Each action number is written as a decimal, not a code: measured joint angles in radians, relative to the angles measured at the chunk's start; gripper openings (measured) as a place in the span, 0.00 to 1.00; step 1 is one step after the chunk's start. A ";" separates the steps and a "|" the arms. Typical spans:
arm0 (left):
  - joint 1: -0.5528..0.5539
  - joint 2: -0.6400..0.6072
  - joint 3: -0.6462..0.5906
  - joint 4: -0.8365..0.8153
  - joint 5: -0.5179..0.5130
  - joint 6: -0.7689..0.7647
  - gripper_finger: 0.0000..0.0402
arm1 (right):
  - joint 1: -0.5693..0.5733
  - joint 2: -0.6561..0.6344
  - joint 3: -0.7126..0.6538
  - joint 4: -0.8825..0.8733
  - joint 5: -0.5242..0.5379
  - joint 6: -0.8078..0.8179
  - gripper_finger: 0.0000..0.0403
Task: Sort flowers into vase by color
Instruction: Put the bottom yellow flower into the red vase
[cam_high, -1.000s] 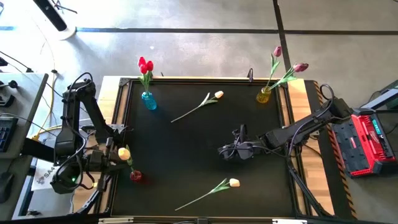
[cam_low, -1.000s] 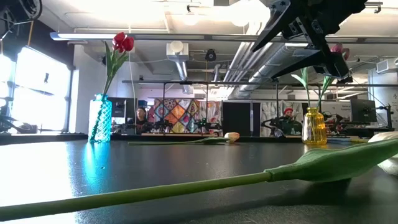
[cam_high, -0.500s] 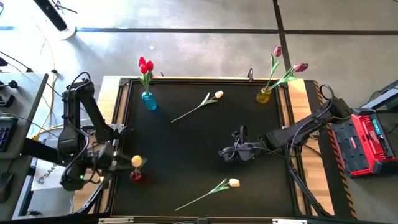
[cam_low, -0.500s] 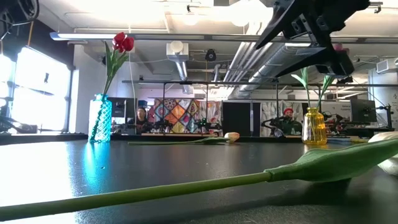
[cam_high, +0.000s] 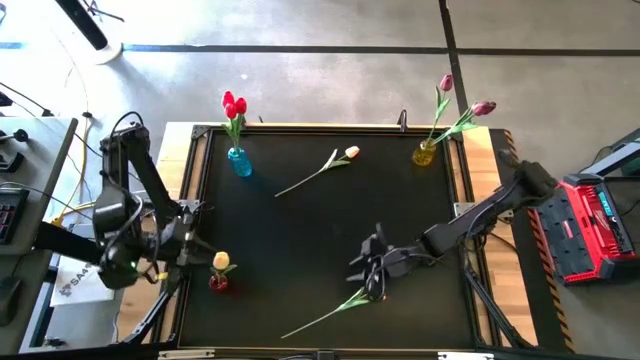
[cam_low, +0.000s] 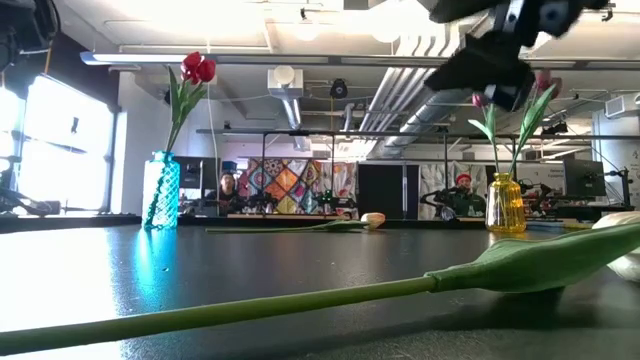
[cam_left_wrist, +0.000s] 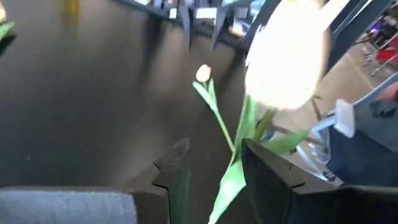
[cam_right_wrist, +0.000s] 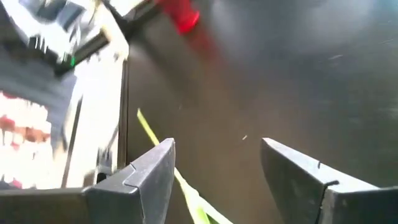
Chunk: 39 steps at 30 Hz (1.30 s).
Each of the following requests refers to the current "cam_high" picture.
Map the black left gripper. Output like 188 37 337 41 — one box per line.
149 203 220 274

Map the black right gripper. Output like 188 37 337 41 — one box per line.
345 222 429 301

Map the white artificial tulip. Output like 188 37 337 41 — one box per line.
280 287 375 340
208 251 239 281
274 145 361 198

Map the purple artificial tulip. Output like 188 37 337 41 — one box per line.
427 100 498 148
425 74 455 147

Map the small red glass vase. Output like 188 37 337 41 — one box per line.
208 273 230 294

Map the blue glass bottle vase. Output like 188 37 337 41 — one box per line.
227 146 253 178

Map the yellow glass bottle vase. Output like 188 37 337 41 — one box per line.
410 138 437 167

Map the black desk support beam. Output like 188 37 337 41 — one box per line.
33 221 106 266

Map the white printed bag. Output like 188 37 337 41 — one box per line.
49 257 121 307

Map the black hazard striped ramp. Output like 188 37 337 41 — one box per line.
489 128 576 354

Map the grey desk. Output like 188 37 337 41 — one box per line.
0 117 79 354

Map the black keyboard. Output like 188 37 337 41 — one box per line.
0 188 30 246

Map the black computer mouse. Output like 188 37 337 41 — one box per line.
0 277 22 326

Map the black desk knob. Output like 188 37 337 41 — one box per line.
0 128 30 144

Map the red black tool case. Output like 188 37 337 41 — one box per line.
528 174 640 287

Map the black pole white base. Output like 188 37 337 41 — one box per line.
55 0 124 66

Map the grey equipment case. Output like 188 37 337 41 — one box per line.
582 128 640 176

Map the silver metal bracket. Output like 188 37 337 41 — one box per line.
437 351 495 360
158 348 216 360

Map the yellow floor cable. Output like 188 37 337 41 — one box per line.
49 117 96 226

